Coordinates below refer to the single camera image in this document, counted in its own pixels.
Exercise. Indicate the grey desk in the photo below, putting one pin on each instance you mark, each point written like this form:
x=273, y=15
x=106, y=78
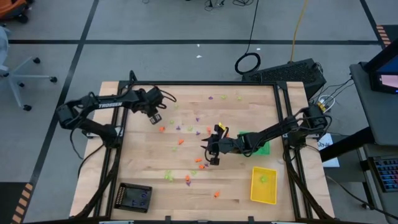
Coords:
x=373, y=118

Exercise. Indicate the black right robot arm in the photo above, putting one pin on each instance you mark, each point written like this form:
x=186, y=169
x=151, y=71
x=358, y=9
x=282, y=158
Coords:
x=280, y=132

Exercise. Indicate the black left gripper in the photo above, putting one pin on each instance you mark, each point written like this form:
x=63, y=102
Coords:
x=152, y=102

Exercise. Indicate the black desk crossbar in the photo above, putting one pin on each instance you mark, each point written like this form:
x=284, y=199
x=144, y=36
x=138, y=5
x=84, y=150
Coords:
x=345, y=146

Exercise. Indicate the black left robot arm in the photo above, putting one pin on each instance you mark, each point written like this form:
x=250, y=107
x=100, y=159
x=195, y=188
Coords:
x=109, y=104

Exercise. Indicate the black computer monitor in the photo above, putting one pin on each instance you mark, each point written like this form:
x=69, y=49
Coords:
x=388, y=81

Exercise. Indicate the orange chair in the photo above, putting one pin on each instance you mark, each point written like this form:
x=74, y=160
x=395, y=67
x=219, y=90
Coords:
x=12, y=7

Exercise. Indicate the black computer tower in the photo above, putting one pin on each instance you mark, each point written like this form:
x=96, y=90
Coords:
x=286, y=73

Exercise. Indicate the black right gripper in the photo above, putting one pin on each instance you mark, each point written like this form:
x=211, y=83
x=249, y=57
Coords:
x=224, y=144

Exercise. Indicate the black plastic basket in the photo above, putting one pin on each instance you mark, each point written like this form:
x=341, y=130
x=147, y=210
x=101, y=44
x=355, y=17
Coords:
x=127, y=199

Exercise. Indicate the grey office chair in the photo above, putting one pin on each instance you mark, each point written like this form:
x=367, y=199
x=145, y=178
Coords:
x=18, y=76

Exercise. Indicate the white paper sheet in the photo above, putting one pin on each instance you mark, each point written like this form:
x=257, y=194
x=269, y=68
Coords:
x=325, y=143

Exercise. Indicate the green plastic basket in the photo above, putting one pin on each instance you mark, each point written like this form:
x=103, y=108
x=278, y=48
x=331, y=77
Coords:
x=264, y=151

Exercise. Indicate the yellow plastic basket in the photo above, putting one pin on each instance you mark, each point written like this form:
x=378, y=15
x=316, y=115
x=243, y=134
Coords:
x=267, y=193

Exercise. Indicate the backlit keyboard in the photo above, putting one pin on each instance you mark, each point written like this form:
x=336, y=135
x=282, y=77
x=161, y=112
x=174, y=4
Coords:
x=387, y=172

